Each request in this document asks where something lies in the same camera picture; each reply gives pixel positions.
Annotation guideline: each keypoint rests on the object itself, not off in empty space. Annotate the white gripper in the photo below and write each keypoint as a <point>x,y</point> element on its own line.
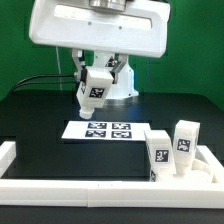
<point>141,30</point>

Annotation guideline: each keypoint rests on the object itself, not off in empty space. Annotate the white round stool seat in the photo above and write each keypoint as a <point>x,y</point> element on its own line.
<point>200,172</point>

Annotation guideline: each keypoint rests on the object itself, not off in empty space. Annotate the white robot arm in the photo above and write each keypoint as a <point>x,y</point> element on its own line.
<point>124,88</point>

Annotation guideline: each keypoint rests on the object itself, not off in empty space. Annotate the white marker tag sheet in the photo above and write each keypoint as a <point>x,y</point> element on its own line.
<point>93,130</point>

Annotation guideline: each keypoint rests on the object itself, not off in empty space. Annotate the white U-shaped frame fence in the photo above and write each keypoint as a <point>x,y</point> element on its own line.
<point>112,193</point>

